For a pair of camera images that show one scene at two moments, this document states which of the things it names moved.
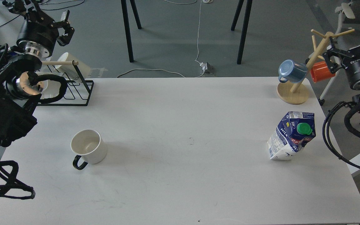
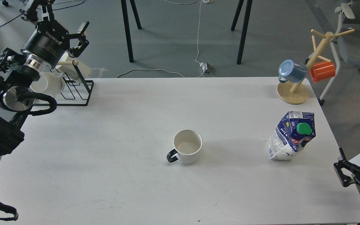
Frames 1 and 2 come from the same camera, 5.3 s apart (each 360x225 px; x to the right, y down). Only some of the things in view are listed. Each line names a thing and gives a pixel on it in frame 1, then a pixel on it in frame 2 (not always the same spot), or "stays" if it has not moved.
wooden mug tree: [298, 92] stays
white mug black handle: [91, 148] -> [188, 143]
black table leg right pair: [245, 26] stays
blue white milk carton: [295, 132] stays
